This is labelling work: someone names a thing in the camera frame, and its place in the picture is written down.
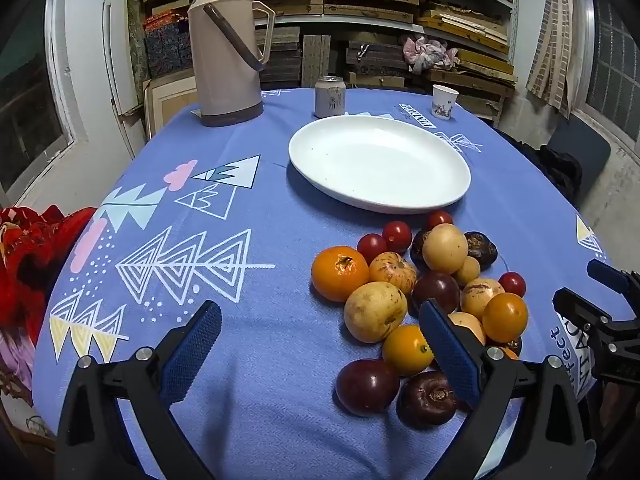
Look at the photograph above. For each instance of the speckled yellow fruit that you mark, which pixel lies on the speckled yellow fruit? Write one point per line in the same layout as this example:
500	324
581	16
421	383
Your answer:
481	296
392	272

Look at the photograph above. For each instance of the blue printed tablecloth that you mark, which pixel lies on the blue printed tablecloth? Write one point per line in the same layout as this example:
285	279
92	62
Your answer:
280	320

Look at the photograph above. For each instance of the small yellow fruit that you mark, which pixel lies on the small yellow fruit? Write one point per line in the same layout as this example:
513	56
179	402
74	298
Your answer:
467	271

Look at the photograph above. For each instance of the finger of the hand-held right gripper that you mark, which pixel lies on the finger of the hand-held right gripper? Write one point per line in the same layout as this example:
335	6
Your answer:
610	276
580	307

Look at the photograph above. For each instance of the white metal shelf rack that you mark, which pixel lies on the white metal shelf rack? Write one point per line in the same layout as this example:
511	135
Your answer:
295	18

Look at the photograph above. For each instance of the dark brown water chestnut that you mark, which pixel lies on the dark brown water chestnut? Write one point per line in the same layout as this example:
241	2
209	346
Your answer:
417	249
427	400
481	248

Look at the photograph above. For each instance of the yellow round fruit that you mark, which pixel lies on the yellow round fruit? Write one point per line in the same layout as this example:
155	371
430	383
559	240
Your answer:
375	311
445	247
472	327

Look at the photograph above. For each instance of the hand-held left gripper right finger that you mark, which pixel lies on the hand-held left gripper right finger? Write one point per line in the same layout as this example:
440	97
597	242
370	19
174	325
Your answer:
447	350

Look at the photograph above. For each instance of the white beverage can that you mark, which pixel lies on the white beverage can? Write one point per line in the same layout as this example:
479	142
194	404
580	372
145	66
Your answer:
330	97

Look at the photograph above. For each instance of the pink cloth bundle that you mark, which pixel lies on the pink cloth bundle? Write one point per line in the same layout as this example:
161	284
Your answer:
427	55

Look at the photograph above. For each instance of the beige thermos flask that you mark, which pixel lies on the beige thermos flask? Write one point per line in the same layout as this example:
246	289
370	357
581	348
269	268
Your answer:
225	60

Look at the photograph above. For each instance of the printed paper cup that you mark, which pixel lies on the printed paper cup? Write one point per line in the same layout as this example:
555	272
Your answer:
444	102

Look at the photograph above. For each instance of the light wooden frame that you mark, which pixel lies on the light wooden frame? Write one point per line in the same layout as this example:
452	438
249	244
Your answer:
170	100

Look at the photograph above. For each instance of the red printed blanket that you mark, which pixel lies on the red printed blanket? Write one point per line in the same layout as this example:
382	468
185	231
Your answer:
35	250

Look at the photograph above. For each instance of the white plate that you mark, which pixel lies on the white plate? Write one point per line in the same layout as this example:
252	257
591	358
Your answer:
375	165

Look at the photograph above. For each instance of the black cloth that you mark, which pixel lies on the black cloth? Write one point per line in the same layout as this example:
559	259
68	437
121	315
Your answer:
555	172

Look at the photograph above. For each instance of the dark purple plum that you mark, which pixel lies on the dark purple plum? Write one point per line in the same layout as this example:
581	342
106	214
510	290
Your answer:
435	292
367	386

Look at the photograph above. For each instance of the checked hanging curtain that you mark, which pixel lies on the checked hanging curtain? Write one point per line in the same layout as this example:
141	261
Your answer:
550	60

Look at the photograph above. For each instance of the dark blue chair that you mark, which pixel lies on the dark blue chair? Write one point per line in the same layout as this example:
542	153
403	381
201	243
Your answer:
587	147

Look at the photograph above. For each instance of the white framed window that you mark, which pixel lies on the white framed window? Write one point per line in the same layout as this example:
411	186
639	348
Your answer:
30	120

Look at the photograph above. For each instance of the white board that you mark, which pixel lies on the white board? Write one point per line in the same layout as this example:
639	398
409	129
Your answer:
117	85

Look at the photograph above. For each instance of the large orange tangerine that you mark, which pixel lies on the large orange tangerine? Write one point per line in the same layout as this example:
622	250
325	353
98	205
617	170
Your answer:
340	275

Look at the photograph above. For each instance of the orange tomato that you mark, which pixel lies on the orange tomato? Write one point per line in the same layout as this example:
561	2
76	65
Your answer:
505	317
406	352

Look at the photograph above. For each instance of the barred window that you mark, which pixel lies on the barred window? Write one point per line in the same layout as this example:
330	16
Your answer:
610	70

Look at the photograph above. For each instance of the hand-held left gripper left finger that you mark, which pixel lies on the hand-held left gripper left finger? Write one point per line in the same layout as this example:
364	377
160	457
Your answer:
192	350

